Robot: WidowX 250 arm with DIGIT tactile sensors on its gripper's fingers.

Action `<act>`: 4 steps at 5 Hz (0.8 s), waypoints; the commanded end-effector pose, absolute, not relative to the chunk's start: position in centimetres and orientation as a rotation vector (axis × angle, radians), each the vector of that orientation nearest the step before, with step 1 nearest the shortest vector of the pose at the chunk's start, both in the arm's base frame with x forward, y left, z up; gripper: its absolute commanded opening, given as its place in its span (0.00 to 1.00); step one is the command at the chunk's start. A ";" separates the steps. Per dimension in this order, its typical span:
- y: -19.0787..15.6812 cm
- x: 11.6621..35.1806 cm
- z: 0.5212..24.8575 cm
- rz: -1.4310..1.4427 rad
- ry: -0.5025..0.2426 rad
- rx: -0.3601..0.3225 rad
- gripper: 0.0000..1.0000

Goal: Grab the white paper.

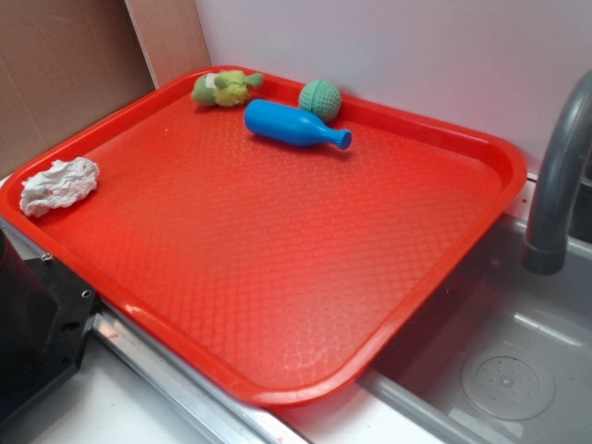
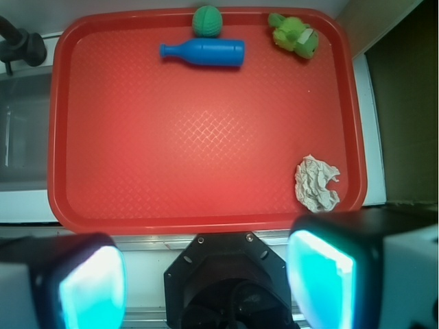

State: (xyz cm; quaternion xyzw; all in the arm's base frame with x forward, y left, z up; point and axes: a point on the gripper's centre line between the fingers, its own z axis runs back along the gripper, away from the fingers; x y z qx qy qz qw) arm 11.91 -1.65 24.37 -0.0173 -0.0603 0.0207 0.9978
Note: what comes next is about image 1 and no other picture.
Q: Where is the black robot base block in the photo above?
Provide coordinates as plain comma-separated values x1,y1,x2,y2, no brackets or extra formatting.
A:
1,234,98,428

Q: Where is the crumpled white paper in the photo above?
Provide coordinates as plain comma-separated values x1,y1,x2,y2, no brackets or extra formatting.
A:
19,157,100,217

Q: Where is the red plastic tray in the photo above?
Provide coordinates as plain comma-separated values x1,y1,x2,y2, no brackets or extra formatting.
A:
1,73,526,406

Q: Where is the blue plastic bottle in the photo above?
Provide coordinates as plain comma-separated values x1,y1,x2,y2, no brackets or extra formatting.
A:
244,99,352,151

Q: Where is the green textured ball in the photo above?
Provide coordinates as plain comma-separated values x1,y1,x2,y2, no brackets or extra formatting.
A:
299,80,341,123

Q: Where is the green yellow plush toy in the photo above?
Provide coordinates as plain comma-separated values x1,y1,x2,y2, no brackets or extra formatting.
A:
191,69,264,107

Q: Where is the grey plastic sink basin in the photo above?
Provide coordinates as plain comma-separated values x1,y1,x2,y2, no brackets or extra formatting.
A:
360,216,591,443

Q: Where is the grey toy faucet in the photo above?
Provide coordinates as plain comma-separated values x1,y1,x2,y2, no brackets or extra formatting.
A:
522,72,591,275

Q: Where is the brown cardboard panel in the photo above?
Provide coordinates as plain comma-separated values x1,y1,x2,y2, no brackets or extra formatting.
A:
1,1,210,177

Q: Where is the metal counter edge rail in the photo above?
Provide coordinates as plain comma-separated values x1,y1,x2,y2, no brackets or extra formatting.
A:
0,216,320,444

